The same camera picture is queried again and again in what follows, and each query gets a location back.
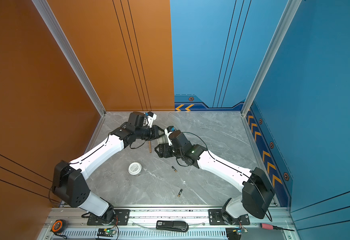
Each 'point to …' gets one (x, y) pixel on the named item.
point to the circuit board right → (235, 233)
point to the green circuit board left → (106, 232)
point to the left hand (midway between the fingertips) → (166, 131)
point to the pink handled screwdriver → (271, 227)
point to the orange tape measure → (59, 226)
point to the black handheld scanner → (172, 225)
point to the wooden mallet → (150, 147)
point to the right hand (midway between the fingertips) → (159, 148)
